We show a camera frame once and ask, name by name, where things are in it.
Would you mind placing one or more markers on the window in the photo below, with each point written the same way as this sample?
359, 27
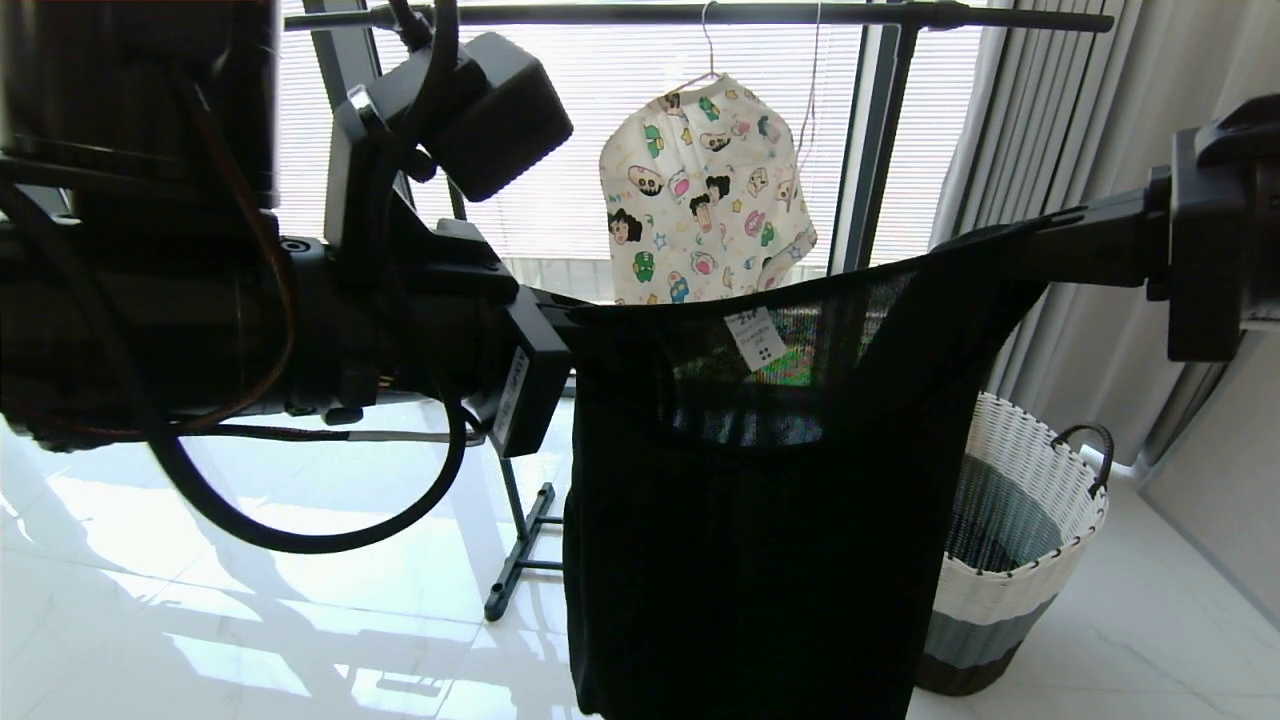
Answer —
850, 200

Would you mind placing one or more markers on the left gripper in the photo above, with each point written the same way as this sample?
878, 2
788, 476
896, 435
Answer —
420, 330

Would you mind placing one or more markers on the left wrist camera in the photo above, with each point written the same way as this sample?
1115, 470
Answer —
490, 120

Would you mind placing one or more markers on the beige curtain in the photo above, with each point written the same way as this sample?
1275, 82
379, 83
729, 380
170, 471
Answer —
1080, 100

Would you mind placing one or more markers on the pink clothes hanger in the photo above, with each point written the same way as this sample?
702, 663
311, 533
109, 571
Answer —
812, 80
711, 55

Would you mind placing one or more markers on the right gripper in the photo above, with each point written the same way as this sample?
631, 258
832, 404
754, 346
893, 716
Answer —
1210, 250

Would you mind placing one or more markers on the black clothes rack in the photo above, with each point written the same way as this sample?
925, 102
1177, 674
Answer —
700, 13

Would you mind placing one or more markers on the black garment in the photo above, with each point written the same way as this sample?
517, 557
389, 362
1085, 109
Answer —
750, 550

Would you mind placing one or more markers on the white laundry basket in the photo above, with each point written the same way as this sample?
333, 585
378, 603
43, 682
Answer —
1030, 500

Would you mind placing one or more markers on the cream printed garment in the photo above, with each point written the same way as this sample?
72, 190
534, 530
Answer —
700, 200

